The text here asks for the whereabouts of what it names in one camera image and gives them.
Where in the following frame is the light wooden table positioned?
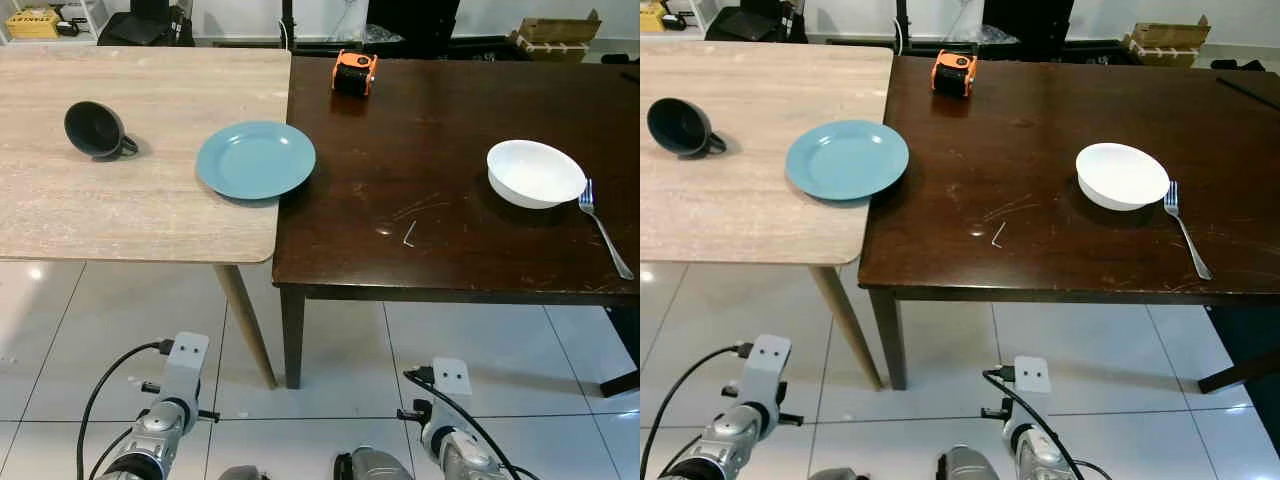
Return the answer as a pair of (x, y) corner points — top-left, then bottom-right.
(640, 38), (894, 391)
(0, 45), (293, 391)

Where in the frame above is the black bag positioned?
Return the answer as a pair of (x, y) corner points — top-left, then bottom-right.
(100, 0), (196, 48)
(705, 0), (801, 43)

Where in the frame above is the black office chair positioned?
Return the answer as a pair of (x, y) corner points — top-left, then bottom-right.
(367, 0), (461, 59)
(983, 0), (1076, 61)

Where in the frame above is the silver fork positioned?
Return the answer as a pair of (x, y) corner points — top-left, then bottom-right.
(578, 179), (635, 281)
(1163, 181), (1213, 281)

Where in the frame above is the black mug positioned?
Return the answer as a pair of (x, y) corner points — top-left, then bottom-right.
(647, 98), (728, 159)
(64, 101), (140, 161)

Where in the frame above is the white shelf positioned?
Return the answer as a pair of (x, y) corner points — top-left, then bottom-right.
(640, 0), (716, 36)
(0, 0), (111, 46)

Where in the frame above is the dark brown wooden table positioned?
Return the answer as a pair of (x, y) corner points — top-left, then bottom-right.
(858, 55), (1280, 391)
(272, 55), (641, 391)

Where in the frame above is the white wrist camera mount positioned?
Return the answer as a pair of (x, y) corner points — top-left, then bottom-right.
(430, 357), (472, 429)
(160, 332), (211, 403)
(1012, 356), (1053, 426)
(738, 335), (792, 411)

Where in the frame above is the open cardboard box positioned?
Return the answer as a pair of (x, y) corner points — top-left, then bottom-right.
(1122, 15), (1212, 68)
(510, 10), (603, 63)

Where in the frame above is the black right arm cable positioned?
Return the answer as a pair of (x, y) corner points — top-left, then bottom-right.
(403, 368), (521, 480)
(983, 368), (1111, 480)

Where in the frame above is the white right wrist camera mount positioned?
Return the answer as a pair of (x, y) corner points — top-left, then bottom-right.
(430, 357), (472, 429)
(1012, 356), (1053, 426)

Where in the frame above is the white bowl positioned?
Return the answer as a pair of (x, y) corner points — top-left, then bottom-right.
(487, 140), (588, 210)
(1076, 143), (1171, 212)

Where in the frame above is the dark furniture piece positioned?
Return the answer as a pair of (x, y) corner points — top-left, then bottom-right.
(600, 305), (641, 399)
(1198, 305), (1280, 480)

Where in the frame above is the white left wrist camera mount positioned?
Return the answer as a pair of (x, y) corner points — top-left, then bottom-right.
(160, 332), (211, 403)
(738, 335), (792, 411)

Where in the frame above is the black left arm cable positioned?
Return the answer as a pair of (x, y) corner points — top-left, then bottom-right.
(77, 341), (166, 480)
(640, 343), (746, 480)

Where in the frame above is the orange and black device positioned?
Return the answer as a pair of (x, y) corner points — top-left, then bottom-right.
(931, 50), (978, 99)
(332, 49), (379, 98)

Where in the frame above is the blue plate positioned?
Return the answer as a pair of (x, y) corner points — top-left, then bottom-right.
(785, 120), (910, 202)
(196, 121), (317, 201)

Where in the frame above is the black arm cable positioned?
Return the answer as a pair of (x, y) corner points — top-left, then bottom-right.
(403, 368), (521, 480)
(983, 368), (1111, 480)
(640, 343), (746, 480)
(77, 341), (166, 480)

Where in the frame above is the thin black rod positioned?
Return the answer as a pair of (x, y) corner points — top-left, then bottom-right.
(1215, 75), (1280, 113)

